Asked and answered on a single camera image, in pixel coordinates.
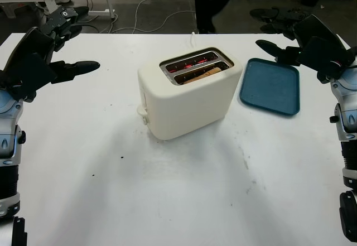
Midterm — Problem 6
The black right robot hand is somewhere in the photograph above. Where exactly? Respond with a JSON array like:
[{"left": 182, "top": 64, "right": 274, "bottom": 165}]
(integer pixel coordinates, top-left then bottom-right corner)
[{"left": 249, "top": 6, "right": 354, "bottom": 66}]

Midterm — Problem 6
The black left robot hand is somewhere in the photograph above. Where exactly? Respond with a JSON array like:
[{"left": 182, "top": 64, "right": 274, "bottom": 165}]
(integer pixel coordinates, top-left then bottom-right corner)
[{"left": 5, "top": 5, "right": 101, "bottom": 85}]

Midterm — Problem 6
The browned toast slice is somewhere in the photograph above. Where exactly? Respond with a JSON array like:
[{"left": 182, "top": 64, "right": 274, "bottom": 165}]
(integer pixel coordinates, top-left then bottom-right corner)
[{"left": 182, "top": 66, "right": 224, "bottom": 84}]

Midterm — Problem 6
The person in black trousers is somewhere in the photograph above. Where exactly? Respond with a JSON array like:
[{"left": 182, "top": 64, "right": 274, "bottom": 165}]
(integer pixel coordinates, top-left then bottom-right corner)
[{"left": 193, "top": 0, "right": 240, "bottom": 34}]

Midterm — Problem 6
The cream toaster lever knob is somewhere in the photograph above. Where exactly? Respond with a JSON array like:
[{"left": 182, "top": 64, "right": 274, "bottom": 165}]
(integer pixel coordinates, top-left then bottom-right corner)
[{"left": 136, "top": 104, "right": 150, "bottom": 126}]

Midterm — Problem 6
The cream white toaster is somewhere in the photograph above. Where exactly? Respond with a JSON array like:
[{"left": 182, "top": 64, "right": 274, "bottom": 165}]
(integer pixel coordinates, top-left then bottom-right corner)
[{"left": 137, "top": 46, "right": 243, "bottom": 141}]

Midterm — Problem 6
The blue plastic tray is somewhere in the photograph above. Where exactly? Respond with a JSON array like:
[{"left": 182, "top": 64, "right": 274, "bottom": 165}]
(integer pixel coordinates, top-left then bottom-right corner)
[{"left": 239, "top": 57, "right": 301, "bottom": 116}]

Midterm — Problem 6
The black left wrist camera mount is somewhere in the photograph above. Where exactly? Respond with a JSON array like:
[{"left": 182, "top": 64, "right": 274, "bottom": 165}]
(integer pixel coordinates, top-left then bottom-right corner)
[{"left": 0, "top": 52, "right": 59, "bottom": 102}]

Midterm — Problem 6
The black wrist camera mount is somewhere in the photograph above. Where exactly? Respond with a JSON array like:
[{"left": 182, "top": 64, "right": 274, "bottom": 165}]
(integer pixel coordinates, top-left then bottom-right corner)
[
  {"left": 298, "top": 36, "right": 357, "bottom": 81},
  {"left": 0, "top": 52, "right": 59, "bottom": 102}
]

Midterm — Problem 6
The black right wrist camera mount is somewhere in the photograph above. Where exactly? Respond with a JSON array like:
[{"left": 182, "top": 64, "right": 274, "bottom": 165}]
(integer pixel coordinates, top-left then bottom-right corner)
[{"left": 298, "top": 36, "right": 357, "bottom": 81}]

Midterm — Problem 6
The white floor cable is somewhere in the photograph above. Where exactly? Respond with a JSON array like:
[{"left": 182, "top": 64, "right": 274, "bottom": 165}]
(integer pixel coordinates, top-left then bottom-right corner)
[{"left": 110, "top": 0, "right": 196, "bottom": 33}]

